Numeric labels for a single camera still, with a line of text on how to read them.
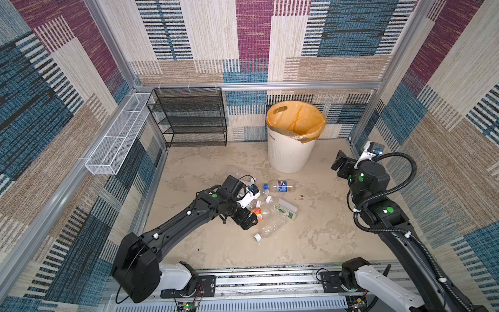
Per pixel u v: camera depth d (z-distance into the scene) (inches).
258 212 34.2
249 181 39.1
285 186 37.7
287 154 37.3
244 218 27.1
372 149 21.7
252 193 28.1
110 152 36.5
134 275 15.8
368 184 19.2
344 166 24.0
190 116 42.9
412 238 17.1
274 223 32.7
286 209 34.7
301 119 40.7
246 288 28.8
